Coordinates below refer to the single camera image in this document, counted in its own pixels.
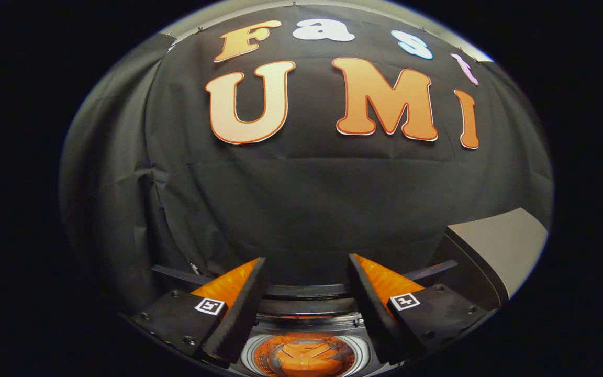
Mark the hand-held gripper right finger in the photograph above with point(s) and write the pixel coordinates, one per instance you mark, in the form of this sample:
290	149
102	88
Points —
372	314

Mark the grey cabinet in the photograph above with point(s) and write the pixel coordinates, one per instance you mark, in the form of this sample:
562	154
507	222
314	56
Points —
500	241

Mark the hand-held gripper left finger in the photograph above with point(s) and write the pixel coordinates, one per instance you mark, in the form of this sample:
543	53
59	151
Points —
238	314

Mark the yellow polo shirt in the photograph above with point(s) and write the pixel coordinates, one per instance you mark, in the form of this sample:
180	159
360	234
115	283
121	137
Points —
306	358

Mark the dark washing machine lid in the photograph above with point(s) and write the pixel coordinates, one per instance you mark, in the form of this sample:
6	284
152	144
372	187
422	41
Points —
306	290

